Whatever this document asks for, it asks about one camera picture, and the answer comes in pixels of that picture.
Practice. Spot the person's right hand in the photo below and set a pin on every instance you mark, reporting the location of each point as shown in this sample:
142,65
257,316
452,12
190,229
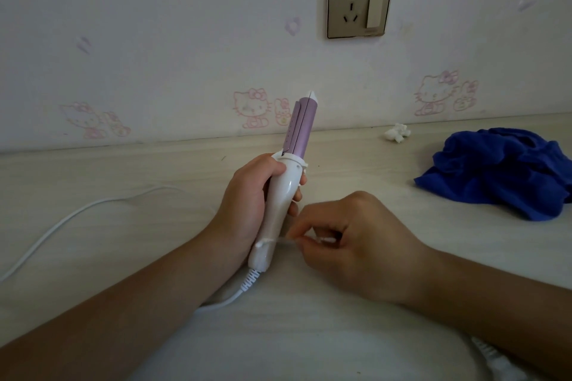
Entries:
371,251

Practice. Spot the person's right thumb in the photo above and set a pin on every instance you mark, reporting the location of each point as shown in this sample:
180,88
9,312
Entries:
315,255

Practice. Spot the person's right forearm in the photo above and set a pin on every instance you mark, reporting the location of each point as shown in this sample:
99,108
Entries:
491,305

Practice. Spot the person's left forearm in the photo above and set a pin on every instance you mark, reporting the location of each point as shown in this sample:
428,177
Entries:
134,305

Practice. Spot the white garment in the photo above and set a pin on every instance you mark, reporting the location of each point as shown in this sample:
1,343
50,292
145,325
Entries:
496,360

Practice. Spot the crumpled blue cloth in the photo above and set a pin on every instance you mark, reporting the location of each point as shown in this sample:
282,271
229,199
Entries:
496,171

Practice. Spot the person's left hand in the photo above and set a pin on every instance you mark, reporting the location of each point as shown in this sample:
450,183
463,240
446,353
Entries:
241,202

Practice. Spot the white cotton swab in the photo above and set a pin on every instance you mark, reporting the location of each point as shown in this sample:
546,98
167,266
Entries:
275,241

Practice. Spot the person's left thumb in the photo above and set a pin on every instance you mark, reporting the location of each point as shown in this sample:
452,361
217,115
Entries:
271,165

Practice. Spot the white and purple curling iron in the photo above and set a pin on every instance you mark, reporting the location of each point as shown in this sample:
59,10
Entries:
279,202

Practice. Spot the small crumpled white tissue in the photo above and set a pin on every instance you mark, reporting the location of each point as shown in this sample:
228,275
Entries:
397,133

